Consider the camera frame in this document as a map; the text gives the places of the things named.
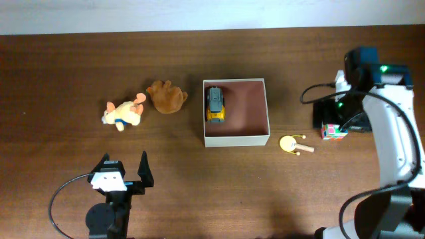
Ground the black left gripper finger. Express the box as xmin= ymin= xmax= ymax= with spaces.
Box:
xmin=137 ymin=151 xmax=154 ymax=187
xmin=90 ymin=153 xmax=110 ymax=175

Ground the colourful puzzle cube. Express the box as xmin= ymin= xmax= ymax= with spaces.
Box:
xmin=321 ymin=124 xmax=348 ymax=141

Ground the brown plush bear toy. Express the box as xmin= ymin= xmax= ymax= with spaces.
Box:
xmin=147 ymin=80 xmax=188 ymax=114

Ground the yellow grey toy truck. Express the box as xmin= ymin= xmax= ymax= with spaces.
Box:
xmin=207 ymin=86 xmax=225 ymax=123

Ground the yellow wooden rattle drum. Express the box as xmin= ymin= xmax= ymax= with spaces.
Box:
xmin=279 ymin=135 xmax=315 ymax=156

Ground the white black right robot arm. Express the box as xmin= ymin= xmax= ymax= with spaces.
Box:
xmin=313 ymin=47 xmax=424 ymax=238

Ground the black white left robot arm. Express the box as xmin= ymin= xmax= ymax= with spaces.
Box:
xmin=85 ymin=151 xmax=154 ymax=239

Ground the yellow plush pig toy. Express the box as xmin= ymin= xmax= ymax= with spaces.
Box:
xmin=101 ymin=93 xmax=147 ymax=131

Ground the white cardboard box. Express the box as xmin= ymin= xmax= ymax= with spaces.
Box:
xmin=203 ymin=78 xmax=270 ymax=147

